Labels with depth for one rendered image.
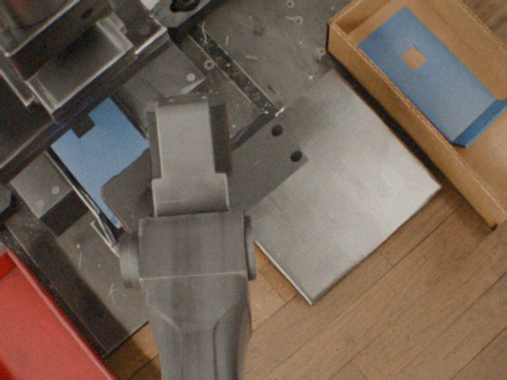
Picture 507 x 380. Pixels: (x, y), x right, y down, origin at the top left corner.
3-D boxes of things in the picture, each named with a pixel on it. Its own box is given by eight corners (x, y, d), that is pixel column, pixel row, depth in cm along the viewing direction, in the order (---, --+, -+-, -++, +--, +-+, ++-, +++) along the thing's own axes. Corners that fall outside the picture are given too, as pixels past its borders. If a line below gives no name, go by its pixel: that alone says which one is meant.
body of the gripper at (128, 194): (157, 137, 89) (179, 146, 82) (234, 233, 92) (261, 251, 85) (95, 188, 88) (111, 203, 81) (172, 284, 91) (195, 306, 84)
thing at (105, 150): (122, 235, 98) (118, 227, 95) (24, 113, 101) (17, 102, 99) (183, 185, 99) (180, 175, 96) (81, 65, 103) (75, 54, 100)
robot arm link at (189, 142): (124, 99, 81) (103, 118, 70) (241, 88, 81) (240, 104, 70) (139, 254, 83) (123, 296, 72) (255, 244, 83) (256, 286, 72)
